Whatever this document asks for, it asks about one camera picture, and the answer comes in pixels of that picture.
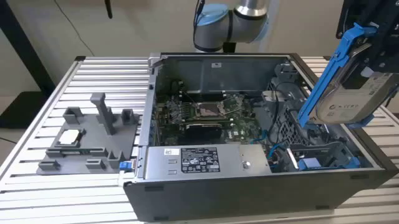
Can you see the silver power supply unit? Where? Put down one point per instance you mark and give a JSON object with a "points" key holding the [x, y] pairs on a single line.
{"points": [[229, 163]]}

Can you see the open grey PC case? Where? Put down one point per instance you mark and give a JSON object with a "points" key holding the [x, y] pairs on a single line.
{"points": [[217, 200]]}

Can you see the grey parts rack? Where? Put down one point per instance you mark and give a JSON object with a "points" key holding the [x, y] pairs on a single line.
{"points": [[93, 130]]}

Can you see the black stand with base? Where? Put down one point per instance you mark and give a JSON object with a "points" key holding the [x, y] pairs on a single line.
{"points": [[24, 109]]}

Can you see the black graphics card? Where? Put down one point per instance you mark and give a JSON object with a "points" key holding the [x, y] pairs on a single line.
{"points": [[201, 134]]}

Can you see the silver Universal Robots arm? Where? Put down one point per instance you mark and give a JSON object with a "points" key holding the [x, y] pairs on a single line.
{"points": [[215, 35]]}

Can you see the black disk bay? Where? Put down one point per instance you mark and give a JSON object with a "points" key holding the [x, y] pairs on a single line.
{"points": [[329, 149]]}

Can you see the empty blue disk carrier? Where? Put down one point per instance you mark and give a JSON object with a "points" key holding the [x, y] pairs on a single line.
{"points": [[309, 163]]}

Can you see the CPU socket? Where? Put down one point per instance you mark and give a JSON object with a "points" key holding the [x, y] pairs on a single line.
{"points": [[207, 110]]}

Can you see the black antenna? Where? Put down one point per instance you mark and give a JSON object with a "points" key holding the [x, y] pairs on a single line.
{"points": [[108, 9]]}

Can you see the green RAM stick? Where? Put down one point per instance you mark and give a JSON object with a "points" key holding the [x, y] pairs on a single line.
{"points": [[84, 152]]}

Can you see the black RAM slot bank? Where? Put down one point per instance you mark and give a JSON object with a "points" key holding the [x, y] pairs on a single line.
{"points": [[208, 120], [201, 94]]}

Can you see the hard disk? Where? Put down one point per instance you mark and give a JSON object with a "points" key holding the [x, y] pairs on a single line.
{"points": [[352, 102]]}

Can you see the silver CPU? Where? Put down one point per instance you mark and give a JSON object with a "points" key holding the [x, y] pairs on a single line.
{"points": [[69, 137]]}

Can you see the green Dell motherboard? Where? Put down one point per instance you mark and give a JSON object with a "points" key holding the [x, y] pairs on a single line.
{"points": [[240, 130]]}

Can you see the silver perforated drive cage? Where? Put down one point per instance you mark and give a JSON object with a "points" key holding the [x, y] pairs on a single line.
{"points": [[287, 121]]}

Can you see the blue plastic latch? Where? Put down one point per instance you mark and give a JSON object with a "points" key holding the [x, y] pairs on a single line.
{"points": [[124, 166]]}

